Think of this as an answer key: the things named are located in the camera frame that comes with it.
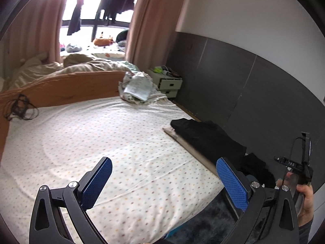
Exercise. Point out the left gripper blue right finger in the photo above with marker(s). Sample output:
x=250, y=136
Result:
x=235, y=182

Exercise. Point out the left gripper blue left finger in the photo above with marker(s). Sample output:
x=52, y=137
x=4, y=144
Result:
x=93, y=182

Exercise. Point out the black long-sleeve jacket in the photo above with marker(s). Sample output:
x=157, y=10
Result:
x=213, y=142

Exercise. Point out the dark hanging clothes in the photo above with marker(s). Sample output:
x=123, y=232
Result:
x=107, y=11

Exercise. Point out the person's right hand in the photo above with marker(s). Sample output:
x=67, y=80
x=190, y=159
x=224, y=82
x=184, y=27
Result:
x=307, y=211

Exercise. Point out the beige folded cloth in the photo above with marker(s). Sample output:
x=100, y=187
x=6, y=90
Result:
x=195, y=153

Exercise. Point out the floral white bed sheet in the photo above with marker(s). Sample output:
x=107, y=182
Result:
x=138, y=183

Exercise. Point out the orange-brown blanket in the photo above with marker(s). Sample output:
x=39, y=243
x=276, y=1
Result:
x=62, y=90

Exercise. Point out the crumpled patterned white cloth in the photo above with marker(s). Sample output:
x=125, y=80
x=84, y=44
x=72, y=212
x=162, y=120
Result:
x=138, y=88

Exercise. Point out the white bedside drawer cabinet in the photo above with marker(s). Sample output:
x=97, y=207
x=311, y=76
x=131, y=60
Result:
x=166, y=84

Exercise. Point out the orange plush toy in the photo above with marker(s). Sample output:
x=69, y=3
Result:
x=100, y=42

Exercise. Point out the pink left curtain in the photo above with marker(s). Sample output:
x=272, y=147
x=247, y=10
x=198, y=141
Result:
x=34, y=31

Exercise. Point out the pink curtain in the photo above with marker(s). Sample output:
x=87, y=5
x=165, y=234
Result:
x=150, y=32
x=34, y=31

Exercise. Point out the pink right curtain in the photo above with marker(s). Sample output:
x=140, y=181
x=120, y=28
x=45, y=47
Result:
x=150, y=32

